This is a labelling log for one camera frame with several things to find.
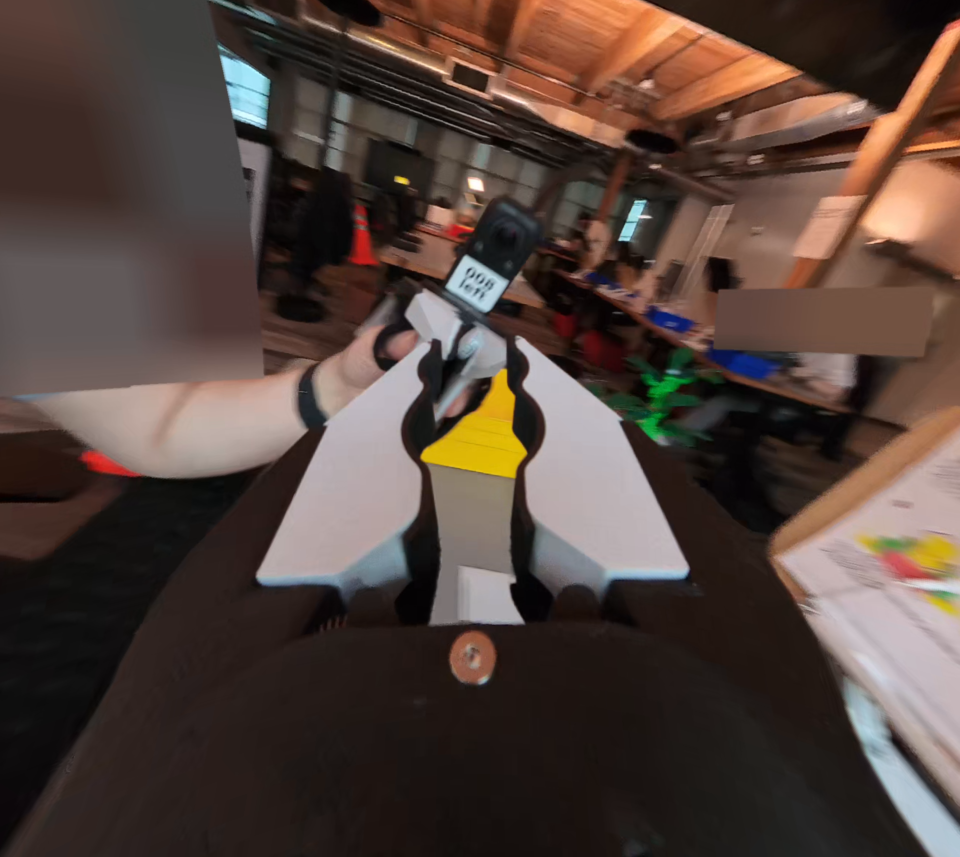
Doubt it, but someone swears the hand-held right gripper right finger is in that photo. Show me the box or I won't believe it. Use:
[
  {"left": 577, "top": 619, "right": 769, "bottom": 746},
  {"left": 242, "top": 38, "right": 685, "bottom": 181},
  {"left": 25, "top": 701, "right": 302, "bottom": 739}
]
[{"left": 506, "top": 335, "right": 691, "bottom": 602}]

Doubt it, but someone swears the person's left forearm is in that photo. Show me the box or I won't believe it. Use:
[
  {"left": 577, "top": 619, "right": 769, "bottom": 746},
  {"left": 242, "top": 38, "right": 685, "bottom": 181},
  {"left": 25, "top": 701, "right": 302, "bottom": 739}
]
[{"left": 30, "top": 360, "right": 309, "bottom": 479}]

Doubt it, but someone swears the blue storage bin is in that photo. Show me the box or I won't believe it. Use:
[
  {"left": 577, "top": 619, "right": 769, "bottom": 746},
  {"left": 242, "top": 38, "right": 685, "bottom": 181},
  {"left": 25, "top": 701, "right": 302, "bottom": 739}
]
[
  {"left": 705, "top": 345, "right": 785, "bottom": 380},
  {"left": 645, "top": 305, "right": 702, "bottom": 335}
]

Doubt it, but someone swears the person's left hand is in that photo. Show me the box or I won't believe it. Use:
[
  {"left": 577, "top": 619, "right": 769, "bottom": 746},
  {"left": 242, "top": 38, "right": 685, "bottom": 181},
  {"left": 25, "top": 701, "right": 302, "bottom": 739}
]
[{"left": 322, "top": 323, "right": 423, "bottom": 419}]

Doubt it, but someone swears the orange plastic object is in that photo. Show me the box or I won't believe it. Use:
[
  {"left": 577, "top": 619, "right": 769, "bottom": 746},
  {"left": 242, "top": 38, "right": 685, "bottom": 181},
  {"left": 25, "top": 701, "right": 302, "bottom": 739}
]
[{"left": 78, "top": 449, "right": 144, "bottom": 479}]

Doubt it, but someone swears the black wristband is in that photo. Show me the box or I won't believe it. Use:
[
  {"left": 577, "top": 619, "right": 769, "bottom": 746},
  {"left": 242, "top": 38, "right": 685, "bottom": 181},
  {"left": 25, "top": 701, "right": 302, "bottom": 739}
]
[{"left": 297, "top": 360, "right": 330, "bottom": 431}]

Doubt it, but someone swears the white paper notice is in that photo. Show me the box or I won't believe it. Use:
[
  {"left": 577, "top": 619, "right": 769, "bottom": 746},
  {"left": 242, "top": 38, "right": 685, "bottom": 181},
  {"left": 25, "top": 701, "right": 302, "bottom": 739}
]
[{"left": 793, "top": 194, "right": 869, "bottom": 260}]

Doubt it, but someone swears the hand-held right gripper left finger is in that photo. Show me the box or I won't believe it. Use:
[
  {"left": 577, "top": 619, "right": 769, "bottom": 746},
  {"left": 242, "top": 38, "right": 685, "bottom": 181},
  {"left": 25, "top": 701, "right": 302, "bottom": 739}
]
[{"left": 256, "top": 339, "right": 444, "bottom": 603}]

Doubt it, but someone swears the green lego bamboo model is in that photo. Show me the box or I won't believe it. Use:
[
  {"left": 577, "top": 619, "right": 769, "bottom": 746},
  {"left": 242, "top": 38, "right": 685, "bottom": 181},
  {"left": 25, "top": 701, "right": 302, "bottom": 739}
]
[{"left": 600, "top": 347, "right": 725, "bottom": 449}]

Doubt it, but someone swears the orange traffic cone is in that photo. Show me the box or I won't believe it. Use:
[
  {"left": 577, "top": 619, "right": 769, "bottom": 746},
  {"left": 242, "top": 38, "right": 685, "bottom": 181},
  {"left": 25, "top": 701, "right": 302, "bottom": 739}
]
[{"left": 347, "top": 203, "right": 381, "bottom": 268}]

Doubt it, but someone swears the yellow plastic bin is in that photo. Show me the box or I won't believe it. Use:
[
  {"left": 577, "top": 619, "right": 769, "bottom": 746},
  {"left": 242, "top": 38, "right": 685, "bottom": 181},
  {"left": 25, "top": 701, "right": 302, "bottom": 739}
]
[{"left": 420, "top": 369, "right": 530, "bottom": 479}]

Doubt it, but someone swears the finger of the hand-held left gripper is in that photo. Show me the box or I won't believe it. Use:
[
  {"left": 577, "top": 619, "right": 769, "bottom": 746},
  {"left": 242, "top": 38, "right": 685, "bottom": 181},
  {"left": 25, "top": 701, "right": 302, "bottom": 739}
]
[
  {"left": 472, "top": 328, "right": 515, "bottom": 380},
  {"left": 435, "top": 339, "right": 485, "bottom": 421}
]

